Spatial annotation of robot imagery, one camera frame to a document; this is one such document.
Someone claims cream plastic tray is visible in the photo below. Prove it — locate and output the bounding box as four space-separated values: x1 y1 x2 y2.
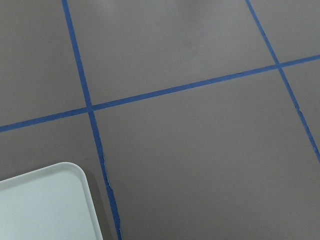
0 162 103 240

